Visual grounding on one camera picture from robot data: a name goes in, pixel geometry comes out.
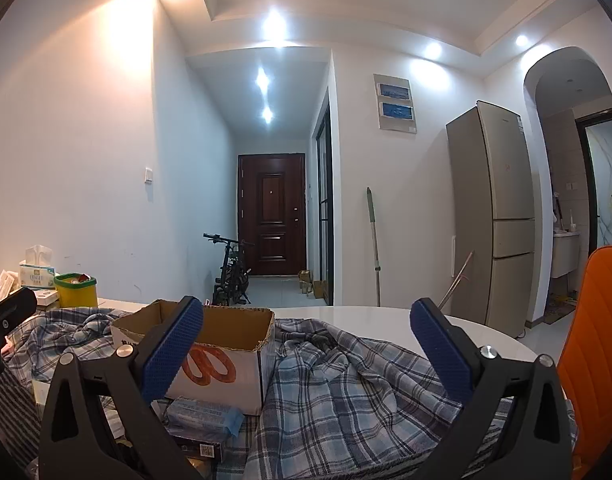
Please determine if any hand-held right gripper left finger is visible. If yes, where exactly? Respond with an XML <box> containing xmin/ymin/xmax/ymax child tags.
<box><xmin>38</xmin><ymin>296</ymin><xmax>207</xmax><ymax>480</ymax></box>

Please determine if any black bicycle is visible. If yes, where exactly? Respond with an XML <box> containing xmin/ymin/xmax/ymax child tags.
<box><xmin>203</xmin><ymin>232</ymin><xmax>257</xmax><ymax>307</ymax></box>

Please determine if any tissue box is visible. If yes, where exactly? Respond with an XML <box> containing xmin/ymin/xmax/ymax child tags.
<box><xmin>18</xmin><ymin>245</ymin><xmax>56</xmax><ymax>290</ymax></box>

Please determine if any mop with metal handle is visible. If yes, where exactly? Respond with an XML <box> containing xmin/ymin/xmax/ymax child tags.
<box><xmin>366</xmin><ymin>187</ymin><xmax>383</xmax><ymax>307</ymax></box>

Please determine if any white vanity cabinet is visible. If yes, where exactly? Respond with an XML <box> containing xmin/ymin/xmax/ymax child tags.
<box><xmin>551</xmin><ymin>232</ymin><xmax>582</xmax><ymax>278</ymax></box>

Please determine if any wooden broom stick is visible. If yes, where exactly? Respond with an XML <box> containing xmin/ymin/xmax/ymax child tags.
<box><xmin>437</xmin><ymin>250</ymin><xmax>475</xmax><ymax>311</ymax></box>

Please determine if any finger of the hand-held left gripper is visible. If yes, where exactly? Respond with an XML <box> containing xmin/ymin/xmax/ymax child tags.
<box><xmin>0</xmin><ymin>287</ymin><xmax>38</xmax><ymax>381</ymax></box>

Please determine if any beige refrigerator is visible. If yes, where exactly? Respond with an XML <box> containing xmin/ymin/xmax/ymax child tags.
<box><xmin>446</xmin><ymin>100</ymin><xmax>537</xmax><ymax>339</ymax></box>

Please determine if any flat white box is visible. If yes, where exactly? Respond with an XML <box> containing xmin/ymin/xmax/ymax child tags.
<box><xmin>33</xmin><ymin>287</ymin><xmax>61</xmax><ymax>309</ymax></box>

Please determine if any wall electrical panel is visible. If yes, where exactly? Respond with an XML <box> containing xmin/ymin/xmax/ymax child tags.
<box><xmin>373</xmin><ymin>73</ymin><xmax>417</xmax><ymax>134</ymax></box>

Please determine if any dark brown entrance door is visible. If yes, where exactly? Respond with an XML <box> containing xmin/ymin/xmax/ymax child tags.
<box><xmin>237</xmin><ymin>154</ymin><xmax>307</xmax><ymax>277</ymax></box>

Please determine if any long white medicine box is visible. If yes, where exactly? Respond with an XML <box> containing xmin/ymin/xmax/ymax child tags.
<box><xmin>0</xmin><ymin>270</ymin><xmax>21</xmax><ymax>302</ymax></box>

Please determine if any grey striped cloth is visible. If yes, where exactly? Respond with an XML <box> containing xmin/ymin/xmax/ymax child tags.
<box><xmin>0</xmin><ymin>370</ymin><xmax>49</xmax><ymax>480</ymax></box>

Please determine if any yellow container with green rim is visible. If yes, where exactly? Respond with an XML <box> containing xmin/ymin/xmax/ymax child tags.
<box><xmin>54</xmin><ymin>272</ymin><xmax>99</xmax><ymax>309</ymax></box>

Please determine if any blue tissue packet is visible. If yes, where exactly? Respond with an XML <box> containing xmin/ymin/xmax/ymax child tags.
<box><xmin>165</xmin><ymin>396</ymin><xmax>245</xmax><ymax>438</ymax></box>

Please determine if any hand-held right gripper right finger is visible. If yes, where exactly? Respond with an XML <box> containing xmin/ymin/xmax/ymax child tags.
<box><xmin>409</xmin><ymin>297</ymin><xmax>574</xmax><ymax>480</ymax></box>

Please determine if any black framed sliding glass door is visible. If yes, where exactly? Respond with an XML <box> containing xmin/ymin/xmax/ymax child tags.
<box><xmin>313</xmin><ymin>87</ymin><xmax>334</xmax><ymax>306</ymax></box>

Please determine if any blue plaid cloth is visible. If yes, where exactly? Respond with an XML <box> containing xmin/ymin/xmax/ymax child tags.
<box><xmin>0</xmin><ymin>305</ymin><xmax>579</xmax><ymax>480</ymax></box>

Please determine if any orange chair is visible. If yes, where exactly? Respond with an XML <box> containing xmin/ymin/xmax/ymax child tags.
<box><xmin>556</xmin><ymin>245</ymin><xmax>612</xmax><ymax>471</ymax></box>

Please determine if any black box with label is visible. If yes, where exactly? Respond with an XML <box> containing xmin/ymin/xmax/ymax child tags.
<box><xmin>173</xmin><ymin>435</ymin><xmax>227</xmax><ymax>462</ymax></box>

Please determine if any patterned floor mat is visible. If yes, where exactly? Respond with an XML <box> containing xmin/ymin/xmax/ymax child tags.
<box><xmin>543</xmin><ymin>300</ymin><xmax>577</xmax><ymax>325</ymax></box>

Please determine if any patterned frosted glass door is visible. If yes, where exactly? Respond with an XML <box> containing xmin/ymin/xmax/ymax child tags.
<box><xmin>576</xmin><ymin>110</ymin><xmax>612</xmax><ymax>271</ymax></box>

